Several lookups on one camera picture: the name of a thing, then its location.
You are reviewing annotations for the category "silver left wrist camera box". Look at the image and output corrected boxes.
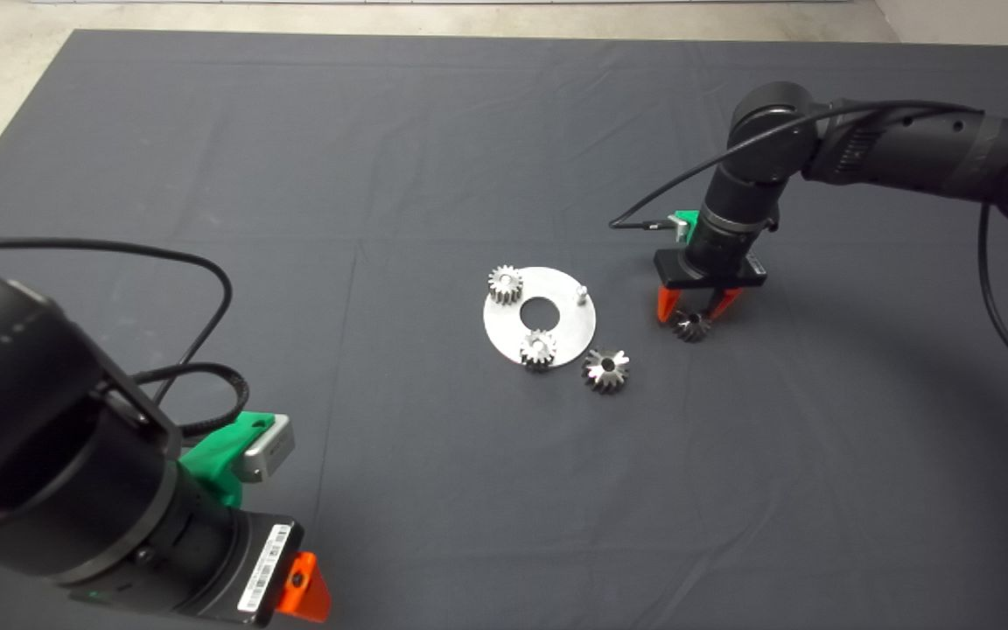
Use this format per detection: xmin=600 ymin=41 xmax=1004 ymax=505
xmin=233 ymin=414 xmax=296 ymax=484

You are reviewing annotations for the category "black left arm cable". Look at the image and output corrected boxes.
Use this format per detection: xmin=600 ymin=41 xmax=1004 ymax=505
xmin=0 ymin=241 xmax=251 ymax=438

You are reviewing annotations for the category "round metal plate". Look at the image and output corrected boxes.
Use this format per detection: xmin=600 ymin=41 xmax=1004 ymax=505
xmin=483 ymin=267 xmax=599 ymax=370

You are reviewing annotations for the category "small steel gear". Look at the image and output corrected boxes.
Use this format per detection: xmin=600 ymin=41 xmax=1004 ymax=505
xmin=518 ymin=330 xmax=558 ymax=374
xmin=488 ymin=266 xmax=525 ymax=306
xmin=672 ymin=310 xmax=713 ymax=343

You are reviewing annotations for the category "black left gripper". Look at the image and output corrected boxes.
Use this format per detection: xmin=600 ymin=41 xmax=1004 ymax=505
xmin=167 ymin=512 xmax=333 ymax=627

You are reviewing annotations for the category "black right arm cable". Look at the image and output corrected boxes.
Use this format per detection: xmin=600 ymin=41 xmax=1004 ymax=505
xmin=609 ymin=99 xmax=1008 ymax=396

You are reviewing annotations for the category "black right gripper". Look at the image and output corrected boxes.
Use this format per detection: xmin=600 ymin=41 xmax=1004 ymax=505
xmin=653 ymin=217 xmax=769 ymax=325

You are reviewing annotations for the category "green left camera mount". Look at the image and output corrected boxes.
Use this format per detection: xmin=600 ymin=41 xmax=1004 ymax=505
xmin=180 ymin=411 xmax=277 ymax=508

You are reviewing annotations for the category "large steel gear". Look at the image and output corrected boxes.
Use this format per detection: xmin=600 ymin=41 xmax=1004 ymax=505
xmin=583 ymin=346 xmax=630 ymax=395

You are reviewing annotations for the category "dark grey table cloth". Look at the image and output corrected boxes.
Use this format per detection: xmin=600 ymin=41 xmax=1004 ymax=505
xmin=0 ymin=29 xmax=1008 ymax=630

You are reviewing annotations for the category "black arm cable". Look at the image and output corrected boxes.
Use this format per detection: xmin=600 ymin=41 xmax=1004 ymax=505
xmin=609 ymin=99 xmax=1008 ymax=396
xmin=0 ymin=241 xmax=251 ymax=438

